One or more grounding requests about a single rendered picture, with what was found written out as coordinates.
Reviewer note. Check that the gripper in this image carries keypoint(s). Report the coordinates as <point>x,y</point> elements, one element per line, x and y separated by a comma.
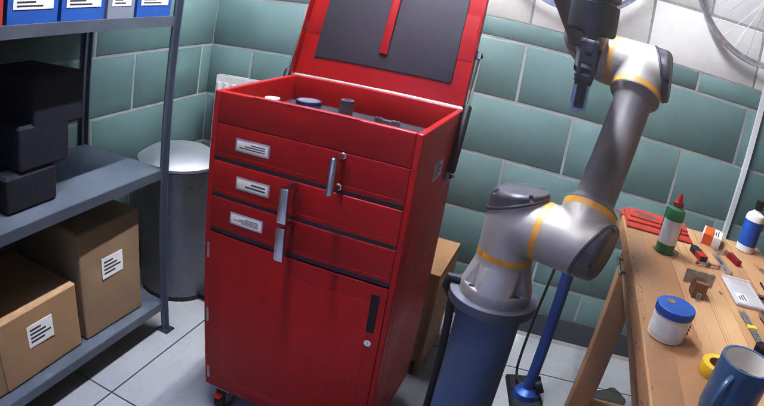
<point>594,9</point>

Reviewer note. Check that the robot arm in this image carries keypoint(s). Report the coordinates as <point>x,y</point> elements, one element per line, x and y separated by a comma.
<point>621,137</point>

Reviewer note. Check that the black lid gas strut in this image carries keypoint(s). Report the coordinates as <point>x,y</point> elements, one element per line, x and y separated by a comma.
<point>459,137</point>

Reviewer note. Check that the red bar on lid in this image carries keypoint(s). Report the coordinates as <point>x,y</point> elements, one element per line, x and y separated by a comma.
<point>391,22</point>

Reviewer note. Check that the grey cone wrench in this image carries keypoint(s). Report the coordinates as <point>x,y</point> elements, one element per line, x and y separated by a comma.
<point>388,121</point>

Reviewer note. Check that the red cabinet lid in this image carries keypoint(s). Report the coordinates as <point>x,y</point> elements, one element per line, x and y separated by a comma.
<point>358,24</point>

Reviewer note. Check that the grey flat wrench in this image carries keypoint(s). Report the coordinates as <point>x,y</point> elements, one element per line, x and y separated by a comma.
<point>723,264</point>

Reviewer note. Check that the brown wooden block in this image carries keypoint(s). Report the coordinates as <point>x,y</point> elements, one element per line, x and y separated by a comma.
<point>699,291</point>

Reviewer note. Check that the white jar blue lid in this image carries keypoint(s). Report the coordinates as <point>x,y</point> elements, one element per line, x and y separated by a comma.
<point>669,325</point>

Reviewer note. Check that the red drawer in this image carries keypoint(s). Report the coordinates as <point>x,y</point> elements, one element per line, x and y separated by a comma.
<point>340,254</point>
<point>292,155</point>
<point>352,212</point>

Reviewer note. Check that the green white bottle red cap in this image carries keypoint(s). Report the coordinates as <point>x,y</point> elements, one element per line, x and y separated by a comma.
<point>669,230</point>

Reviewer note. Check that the orange white box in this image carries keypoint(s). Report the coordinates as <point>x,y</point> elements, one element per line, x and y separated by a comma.
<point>710,237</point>

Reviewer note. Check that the red black hand tool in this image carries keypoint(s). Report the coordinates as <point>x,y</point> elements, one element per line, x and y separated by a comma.
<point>699,254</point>

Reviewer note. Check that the blue white bottle black cap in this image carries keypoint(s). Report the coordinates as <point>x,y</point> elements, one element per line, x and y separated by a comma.
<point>749,230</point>

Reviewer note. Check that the grey bar tool red ends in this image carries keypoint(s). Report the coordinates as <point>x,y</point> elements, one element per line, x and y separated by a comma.
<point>707,265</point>

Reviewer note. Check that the dark grey socket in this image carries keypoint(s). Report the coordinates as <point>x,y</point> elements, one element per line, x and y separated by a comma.
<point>347,105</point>

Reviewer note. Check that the red tool cabinet body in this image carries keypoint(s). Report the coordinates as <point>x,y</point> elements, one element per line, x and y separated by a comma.
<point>418,245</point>

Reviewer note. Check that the blue floor pump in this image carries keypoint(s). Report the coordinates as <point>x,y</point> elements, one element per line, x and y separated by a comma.
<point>552,316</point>

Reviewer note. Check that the plain brown cardboard box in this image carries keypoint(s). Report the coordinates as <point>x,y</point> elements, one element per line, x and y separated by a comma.
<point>439,286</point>

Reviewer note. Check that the blue round tin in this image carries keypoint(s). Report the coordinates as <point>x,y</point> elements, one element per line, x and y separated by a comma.
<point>308,102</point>

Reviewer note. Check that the wooden workbench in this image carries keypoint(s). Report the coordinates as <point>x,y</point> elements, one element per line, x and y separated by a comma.
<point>656,370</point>

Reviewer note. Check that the yellow tape roll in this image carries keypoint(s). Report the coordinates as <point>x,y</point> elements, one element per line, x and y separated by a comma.
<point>709,365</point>

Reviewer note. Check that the blue mug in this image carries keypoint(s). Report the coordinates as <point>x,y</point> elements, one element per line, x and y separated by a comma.
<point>737,379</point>

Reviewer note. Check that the white radiator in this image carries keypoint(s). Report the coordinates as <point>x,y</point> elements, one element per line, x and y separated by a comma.
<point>236,82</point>

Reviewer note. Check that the red cabinet door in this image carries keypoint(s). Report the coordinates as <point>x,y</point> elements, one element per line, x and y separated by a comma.
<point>286,328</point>

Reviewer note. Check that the grey metal bin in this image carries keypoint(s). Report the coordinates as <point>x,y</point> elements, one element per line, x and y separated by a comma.
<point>179,215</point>

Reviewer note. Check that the grey shelf unit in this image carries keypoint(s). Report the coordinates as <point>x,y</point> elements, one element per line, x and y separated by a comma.
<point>89,179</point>

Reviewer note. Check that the labelled cardboard box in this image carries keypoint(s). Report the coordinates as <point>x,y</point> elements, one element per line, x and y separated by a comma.
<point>36,328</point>
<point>89,274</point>

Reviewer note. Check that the large black case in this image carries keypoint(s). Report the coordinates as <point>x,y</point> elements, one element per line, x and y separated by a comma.
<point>36,113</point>

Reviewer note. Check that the small black case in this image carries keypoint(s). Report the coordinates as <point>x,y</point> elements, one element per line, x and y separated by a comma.
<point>27,188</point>

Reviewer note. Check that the white wall pipe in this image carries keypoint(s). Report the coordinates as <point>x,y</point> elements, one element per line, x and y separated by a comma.
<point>743,173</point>

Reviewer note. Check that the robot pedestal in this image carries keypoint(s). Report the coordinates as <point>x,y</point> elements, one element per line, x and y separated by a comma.
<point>477,358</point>

